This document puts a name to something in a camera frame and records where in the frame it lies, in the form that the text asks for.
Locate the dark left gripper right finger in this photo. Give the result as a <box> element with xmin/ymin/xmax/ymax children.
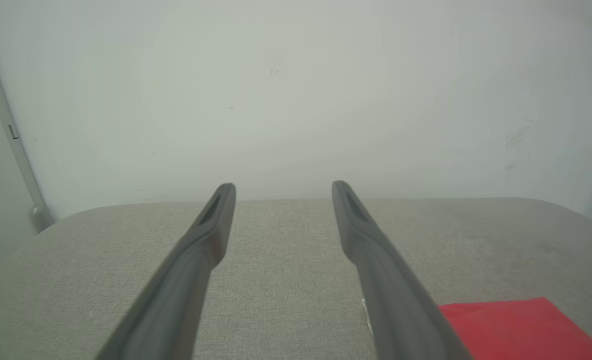
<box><xmin>331</xmin><ymin>180</ymin><xmax>473</xmax><ymax>360</ymax></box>

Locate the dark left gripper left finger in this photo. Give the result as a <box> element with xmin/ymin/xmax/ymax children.
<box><xmin>95</xmin><ymin>182</ymin><xmax>237</xmax><ymax>360</ymax></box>

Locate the red white-trimmed garment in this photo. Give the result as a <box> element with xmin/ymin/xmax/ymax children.
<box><xmin>361</xmin><ymin>297</ymin><xmax>592</xmax><ymax>360</ymax></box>

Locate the grey wall conduit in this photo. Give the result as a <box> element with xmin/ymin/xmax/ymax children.
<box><xmin>0</xmin><ymin>10</ymin><xmax>54</xmax><ymax>234</ymax></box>

